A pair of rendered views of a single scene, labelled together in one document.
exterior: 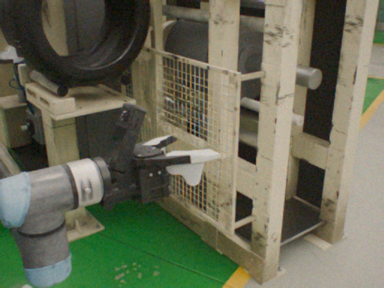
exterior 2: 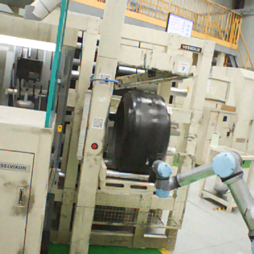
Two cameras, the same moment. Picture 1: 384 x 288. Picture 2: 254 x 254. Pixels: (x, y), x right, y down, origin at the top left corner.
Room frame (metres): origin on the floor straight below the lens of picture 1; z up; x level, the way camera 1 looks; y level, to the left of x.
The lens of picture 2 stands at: (1.00, 2.57, 1.53)
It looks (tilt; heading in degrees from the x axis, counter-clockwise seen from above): 8 degrees down; 295
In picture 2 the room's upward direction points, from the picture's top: 9 degrees clockwise
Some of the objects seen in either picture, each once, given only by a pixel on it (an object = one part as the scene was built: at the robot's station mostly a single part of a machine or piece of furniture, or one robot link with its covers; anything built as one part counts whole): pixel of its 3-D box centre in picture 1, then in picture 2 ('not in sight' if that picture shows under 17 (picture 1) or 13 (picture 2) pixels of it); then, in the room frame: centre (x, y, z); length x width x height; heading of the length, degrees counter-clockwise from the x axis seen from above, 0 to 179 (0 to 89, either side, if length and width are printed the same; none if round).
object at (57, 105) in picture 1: (49, 97); (127, 184); (1.83, 0.61, 0.83); 0.36 x 0.09 x 0.06; 37
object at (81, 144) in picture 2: not in sight; (84, 124); (2.16, 0.75, 1.19); 0.05 x 0.04 x 0.48; 127
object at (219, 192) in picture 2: not in sight; (226, 177); (1.47, -2.12, 0.40); 0.60 x 0.35 x 0.80; 148
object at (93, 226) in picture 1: (72, 223); not in sight; (2.11, 0.67, 0.02); 0.27 x 0.27 x 0.04; 37
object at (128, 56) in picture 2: not in sight; (150, 61); (1.99, 0.19, 1.71); 0.61 x 0.25 x 0.15; 37
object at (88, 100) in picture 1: (80, 99); (122, 182); (1.91, 0.50, 0.80); 0.37 x 0.36 x 0.02; 127
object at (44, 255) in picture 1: (42, 244); not in sight; (0.61, 0.25, 0.94); 0.11 x 0.08 x 0.11; 33
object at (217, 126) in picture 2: not in sight; (209, 137); (2.24, -4.43, 0.62); 0.91 x 0.58 x 1.25; 58
